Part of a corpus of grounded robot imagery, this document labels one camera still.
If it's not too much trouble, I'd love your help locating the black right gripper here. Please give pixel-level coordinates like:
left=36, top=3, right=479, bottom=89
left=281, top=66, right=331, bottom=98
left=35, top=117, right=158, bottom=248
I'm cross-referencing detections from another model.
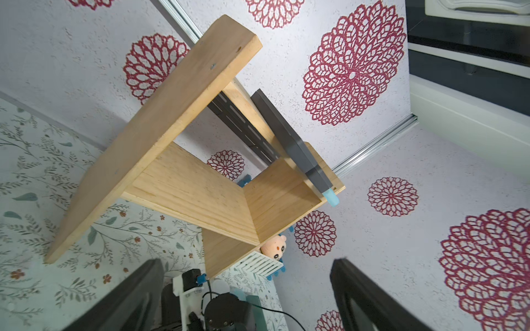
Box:
left=159, top=283, right=258, bottom=331

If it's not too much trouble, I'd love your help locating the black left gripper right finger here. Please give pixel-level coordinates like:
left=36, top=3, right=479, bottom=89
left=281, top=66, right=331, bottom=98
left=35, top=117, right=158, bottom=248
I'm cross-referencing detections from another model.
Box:
left=330, top=259, right=430, bottom=331

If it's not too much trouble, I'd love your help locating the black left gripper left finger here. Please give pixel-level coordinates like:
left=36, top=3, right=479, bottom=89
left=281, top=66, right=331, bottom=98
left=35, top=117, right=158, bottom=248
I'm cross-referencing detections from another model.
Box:
left=65, top=259, right=164, bottom=331

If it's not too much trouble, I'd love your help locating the dark green pencil case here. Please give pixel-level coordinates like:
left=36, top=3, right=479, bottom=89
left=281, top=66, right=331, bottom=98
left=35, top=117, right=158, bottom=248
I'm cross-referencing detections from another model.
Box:
left=247, top=295, right=268, bottom=331

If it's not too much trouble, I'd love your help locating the light teal case top shelf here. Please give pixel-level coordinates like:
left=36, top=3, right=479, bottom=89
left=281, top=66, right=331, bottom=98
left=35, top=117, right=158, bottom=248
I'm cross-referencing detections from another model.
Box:
left=322, top=188, right=340, bottom=207

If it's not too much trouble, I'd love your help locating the black pencil case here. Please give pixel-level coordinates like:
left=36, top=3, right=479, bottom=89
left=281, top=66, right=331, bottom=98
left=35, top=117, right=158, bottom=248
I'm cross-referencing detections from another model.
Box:
left=251, top=89, right=333, bottom=194

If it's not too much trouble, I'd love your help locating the wooden two-tier shelf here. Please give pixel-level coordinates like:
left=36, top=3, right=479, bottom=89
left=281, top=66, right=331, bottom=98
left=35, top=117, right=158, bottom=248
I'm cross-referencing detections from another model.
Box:
left=44, top=15, right=328, bottom=277

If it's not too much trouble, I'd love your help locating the blue white toy crib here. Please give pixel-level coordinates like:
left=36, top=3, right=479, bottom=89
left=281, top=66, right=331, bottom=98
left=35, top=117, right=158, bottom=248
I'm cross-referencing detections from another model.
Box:
left=235, top=173, right=295, bottom=282

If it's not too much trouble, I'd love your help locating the plush doll orange striped shirt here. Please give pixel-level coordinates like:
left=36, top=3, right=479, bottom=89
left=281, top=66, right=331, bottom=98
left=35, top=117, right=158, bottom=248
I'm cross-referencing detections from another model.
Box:
left=260, top=235, right=287, bottom=261

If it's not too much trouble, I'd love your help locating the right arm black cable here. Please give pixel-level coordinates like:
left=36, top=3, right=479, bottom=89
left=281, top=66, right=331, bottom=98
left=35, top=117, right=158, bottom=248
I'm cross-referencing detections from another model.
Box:
left=200, top=281, right=307, bottom=331

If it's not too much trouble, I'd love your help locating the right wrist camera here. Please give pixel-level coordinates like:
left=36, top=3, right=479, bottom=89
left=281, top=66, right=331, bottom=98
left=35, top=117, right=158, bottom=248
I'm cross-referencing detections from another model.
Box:
left=173, top=268, right=206, bottom=330

